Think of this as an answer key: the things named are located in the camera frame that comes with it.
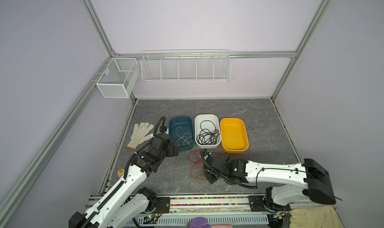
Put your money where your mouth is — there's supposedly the small white mesh basket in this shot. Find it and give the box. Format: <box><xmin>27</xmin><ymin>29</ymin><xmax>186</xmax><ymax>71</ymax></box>
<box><xmin>96</xmin><ymin>58</ymin><xmax>140</xmax><ymax>98</ymax></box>

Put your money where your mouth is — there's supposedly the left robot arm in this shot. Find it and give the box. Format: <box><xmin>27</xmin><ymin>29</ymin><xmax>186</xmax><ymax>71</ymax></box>
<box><xmin>69</xmin><ymin>116</ymin><xmax>179</xmax><ymax>228</ymax></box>

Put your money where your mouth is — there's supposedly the purple object at base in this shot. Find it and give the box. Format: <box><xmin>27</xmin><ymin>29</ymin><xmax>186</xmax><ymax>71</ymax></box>
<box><xmin>187</xmin><ymin>216</ymin><xmax>233</xmax><ymax>228</ymax></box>

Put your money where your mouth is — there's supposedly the long white wire basket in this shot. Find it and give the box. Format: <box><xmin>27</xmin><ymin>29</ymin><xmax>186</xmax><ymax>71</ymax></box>
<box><xmin>141</xmin><ymin>50</ymin><xmax>232</xmax><ymax>82</ymax></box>

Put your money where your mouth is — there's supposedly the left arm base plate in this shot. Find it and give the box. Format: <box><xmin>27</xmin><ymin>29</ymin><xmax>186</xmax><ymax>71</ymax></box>
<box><xmin>146</xmin><ymin>197</ymin><xmax>171</xmax><ymax>214</ymax></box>

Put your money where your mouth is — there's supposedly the white plastic bin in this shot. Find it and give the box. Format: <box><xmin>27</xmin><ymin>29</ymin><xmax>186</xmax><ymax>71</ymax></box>
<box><xmin>195</xmin><ymin>114</ymin><xmax>222</xmax><ymax>149</ymax></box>

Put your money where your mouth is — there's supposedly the cream glove at base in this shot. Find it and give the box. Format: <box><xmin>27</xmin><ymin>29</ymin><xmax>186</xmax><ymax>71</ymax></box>
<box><xmin>289</xmin><ymin>206</ymin><xmax>343</xmax><ymax>228</ymax></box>

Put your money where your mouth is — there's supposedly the teal plastic bin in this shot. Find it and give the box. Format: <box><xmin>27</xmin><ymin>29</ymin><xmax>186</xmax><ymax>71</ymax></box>
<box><xmin>169</xmin><ymin>116</ymin><xmax>195</xmax><ymax>151</ymax></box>

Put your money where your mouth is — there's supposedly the yellow plastic bin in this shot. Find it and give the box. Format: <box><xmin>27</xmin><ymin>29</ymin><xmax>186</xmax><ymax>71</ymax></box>
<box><xmin>220</xmin><ymin>118</ymin><xmax>249</xmax><ymax>154</ymax></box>

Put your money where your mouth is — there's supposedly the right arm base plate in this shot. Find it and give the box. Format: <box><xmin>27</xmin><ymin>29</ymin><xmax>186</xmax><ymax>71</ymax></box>
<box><xmin>248</xmin><ymin>195</ymin><xmax>291</xmax><ymax>214</ymax></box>

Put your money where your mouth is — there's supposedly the black cable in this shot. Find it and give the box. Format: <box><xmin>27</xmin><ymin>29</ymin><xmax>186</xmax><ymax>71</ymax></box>
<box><xmin>196</xmin><ymin>120</ymin><xmax>220</xmax><ymax>146</ymax></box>

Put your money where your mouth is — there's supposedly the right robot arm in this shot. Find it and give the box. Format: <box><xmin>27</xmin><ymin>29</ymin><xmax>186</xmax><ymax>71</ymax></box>
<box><xmin>200</xmin><ymin>150</ymin><xmax>337</xmax><ymax>211</ymax></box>

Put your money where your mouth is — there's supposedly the red cable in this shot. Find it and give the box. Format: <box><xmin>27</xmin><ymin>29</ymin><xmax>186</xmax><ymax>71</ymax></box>
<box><xmin>187</xmin><ymin>149</ymin><xmax>224</xmax><ymax>181</ymax></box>

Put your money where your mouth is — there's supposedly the white knit glove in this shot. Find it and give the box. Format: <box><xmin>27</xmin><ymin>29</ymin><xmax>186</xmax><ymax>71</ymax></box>
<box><xmin>127</xmin><ymin>122</ymin><xmax>154</xmax><ymax>149</ymax></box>

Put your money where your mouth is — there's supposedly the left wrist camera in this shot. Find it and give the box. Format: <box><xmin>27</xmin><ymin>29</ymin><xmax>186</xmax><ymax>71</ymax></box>
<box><xmin>159</xmin><ymin>125</ymin><xmax>169</xmax><ymax>134</ymax></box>

